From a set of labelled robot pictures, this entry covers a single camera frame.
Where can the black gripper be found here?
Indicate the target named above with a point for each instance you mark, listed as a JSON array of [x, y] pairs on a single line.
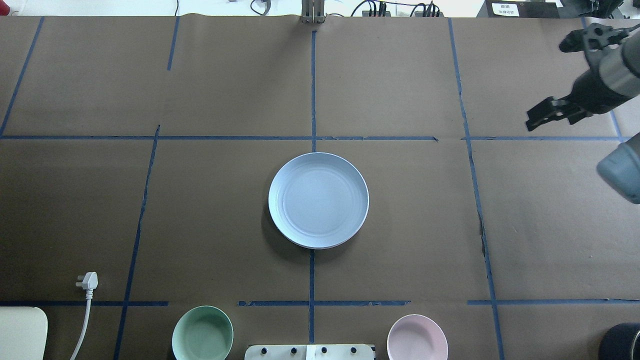
[[593, 93]]

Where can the blue plate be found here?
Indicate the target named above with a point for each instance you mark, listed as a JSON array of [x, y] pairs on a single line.
[[318, 194]]

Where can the pink plate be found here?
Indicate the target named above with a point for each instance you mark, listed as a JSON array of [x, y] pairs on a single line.
[[319, 243]]

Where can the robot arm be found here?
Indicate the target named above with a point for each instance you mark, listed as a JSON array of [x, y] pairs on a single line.
[[610, 81]]

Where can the black box with label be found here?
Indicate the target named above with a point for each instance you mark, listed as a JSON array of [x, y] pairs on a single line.
[[518, 9]]

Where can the dark blue pot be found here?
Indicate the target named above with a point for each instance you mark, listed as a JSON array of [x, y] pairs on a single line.
[[621, 342]]

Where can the pink bowl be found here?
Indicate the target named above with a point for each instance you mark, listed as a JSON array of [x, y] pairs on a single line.
[[416, 337]]

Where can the white mounting pillar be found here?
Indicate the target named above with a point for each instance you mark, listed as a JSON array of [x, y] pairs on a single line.
[[356, 351]]

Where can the green bowl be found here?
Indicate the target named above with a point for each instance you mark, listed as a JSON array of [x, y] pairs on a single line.
[[203, 333]]

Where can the cream toaster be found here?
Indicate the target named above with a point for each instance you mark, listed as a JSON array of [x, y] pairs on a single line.
[[23, 333]]

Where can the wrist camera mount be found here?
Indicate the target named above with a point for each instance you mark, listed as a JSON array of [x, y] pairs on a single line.
[[594, 41]]

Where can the aluminium frame post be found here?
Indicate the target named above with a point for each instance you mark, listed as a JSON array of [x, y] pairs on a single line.
[[313, 11]]

